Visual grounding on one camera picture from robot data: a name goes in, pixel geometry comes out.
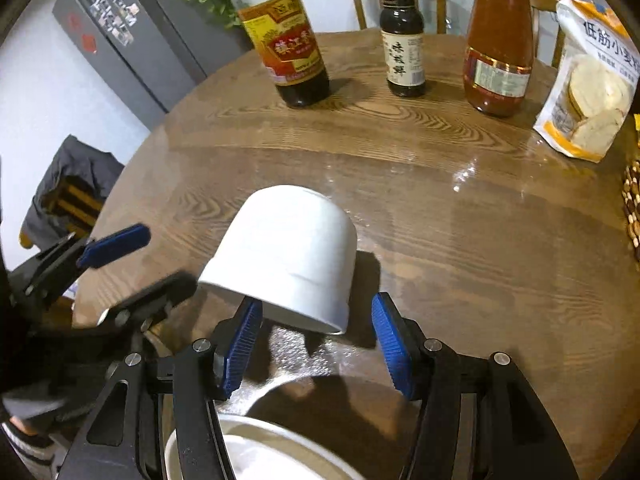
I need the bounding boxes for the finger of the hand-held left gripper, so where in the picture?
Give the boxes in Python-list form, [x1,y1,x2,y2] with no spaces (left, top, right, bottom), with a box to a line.
[97,272,200,332]
[9,224,152,307]

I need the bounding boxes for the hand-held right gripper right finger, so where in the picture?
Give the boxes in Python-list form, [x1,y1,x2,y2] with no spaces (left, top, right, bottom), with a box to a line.
[371,291,581,480]

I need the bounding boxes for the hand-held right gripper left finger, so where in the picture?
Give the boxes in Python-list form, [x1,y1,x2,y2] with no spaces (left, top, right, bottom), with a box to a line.
[57,296,264,480]

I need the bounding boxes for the tall white straight-sided bowl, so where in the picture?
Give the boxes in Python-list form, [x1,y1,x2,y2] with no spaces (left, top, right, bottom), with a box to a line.
[198,185,359,336]

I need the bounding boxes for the white oval bowl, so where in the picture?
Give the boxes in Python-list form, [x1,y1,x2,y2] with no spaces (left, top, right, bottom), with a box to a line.
[164,416,366,480]

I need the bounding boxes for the wooden chair with jacket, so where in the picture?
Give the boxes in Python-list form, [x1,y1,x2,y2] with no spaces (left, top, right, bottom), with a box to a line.
[20,180,106,251]

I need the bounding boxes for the dark grey jacket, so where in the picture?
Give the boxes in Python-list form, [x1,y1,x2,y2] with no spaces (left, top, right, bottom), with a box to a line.
[22,135,126,248]

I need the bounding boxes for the black white striped shoe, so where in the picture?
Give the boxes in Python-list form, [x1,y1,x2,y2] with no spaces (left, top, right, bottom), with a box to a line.
[0,417,58,468]

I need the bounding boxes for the grey refrigerator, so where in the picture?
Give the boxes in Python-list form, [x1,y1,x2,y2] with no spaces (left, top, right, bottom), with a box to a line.
[52,0,256,116]

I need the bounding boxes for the fridge photo magnets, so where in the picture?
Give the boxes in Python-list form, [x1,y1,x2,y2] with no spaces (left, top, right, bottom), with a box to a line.
[75,0,141,46]

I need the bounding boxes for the vinegar bottle with yellow cap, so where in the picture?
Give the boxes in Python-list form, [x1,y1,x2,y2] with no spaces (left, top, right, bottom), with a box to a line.
[227,0,332,108]

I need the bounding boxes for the wooden bead trivet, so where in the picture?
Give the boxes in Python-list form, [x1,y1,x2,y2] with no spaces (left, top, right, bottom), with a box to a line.
[621,160,640,263]

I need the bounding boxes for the small dark soy sauce bottle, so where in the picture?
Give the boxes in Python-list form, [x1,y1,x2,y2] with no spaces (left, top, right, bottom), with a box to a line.
[374,0,427,98]

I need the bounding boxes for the red sauce bottle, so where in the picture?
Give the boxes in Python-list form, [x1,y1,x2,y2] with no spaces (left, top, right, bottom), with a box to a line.
[462,0,533,118]

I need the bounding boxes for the flour bag with pancake print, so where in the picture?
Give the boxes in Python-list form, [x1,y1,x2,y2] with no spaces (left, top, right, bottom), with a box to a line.
[532,0,640,163]

